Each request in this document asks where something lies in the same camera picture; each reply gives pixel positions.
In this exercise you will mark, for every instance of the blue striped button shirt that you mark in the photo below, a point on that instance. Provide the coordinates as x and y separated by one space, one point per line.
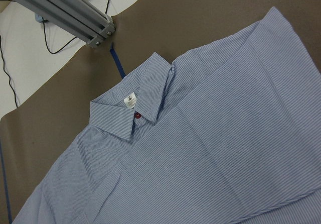
227 133

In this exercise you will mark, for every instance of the brown paper table mat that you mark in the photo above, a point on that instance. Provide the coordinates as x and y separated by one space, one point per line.
35 134

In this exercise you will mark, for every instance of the aluminium frame post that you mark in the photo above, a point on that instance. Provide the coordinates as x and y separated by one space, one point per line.
78 17

